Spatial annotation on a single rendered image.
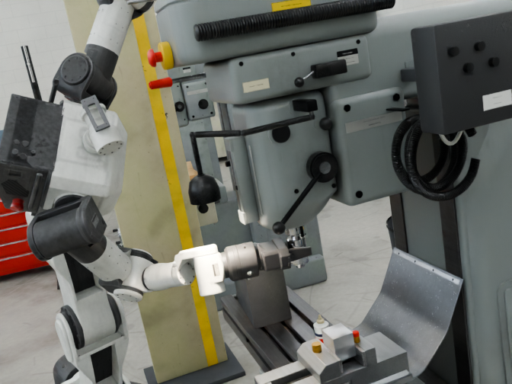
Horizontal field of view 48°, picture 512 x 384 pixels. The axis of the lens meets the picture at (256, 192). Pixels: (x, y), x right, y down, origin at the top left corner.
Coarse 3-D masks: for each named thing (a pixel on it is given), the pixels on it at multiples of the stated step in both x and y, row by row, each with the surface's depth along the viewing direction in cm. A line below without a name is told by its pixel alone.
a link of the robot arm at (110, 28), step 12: (108, 0) 154; (120, 0) 156; (108, 12) 155; (120, 12) 156; (132, 12) 159; (144, 12) 162; (96, 24) 155; (108, 24) 154; (120, 24) 156; (96, 36) 154; (108, 36) 154; (120, 36) 157; (108, 48) 154; (120, 48) 158
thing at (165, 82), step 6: (204, 72) 141; (162, 78) 138; (168, 78) 138; (174, 78) 139; (180, 78) 139; (186, 78) 140; (192, 78) 140; (198, 78) 141; (150, 84) 137; (156, 84) 137; (162, 84) 138; (168, 84) 138
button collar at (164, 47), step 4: (160, 44) 126; (164, 44) 126; (168, 44) 126; (160, 48) 127; (164, 48) 125; (168, 48) 125; (164, 52) 125; (168, 52) 125; (164, 56) 125; (168, 56) 125; (172, 56) 126; (164, 60) 126; (168, 60) 126; (172, 60) 126; (164, 64) 127; (168, 64) 126; (172, 64) 127; (164, 68) 128; (168, 68) 128; (172, 68) 128
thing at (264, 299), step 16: (272, 272) 172; (240, 288) 184; (256, 288) 172; (272, 288) 173; (240, 304) 192; (256, 304) 173; (272, 304) 174; (288, 304) 175; (256, 320) 174; (272, 320) 175
